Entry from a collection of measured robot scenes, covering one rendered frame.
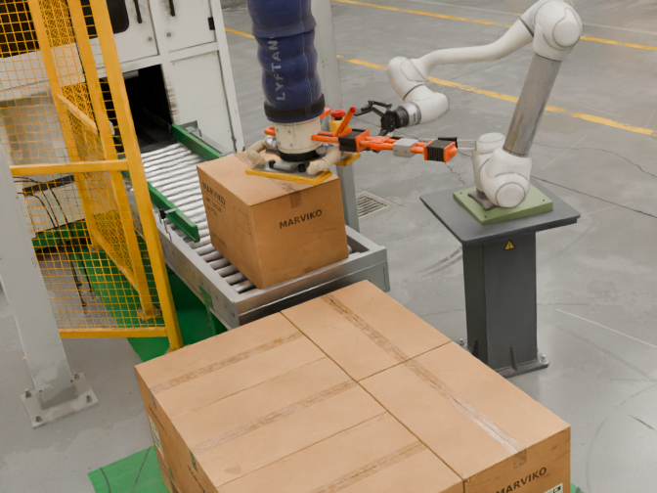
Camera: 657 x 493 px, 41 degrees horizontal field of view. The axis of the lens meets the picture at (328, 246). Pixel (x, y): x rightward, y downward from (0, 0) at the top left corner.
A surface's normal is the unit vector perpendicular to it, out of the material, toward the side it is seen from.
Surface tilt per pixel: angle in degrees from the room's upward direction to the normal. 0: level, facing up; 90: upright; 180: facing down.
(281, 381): 0
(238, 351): 0
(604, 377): 0
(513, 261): 90
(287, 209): 90
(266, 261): 90
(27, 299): 90
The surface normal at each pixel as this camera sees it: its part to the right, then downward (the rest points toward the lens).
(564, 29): 0.07, 0.39
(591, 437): -0.11, -0.89
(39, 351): 0.48, 0.33
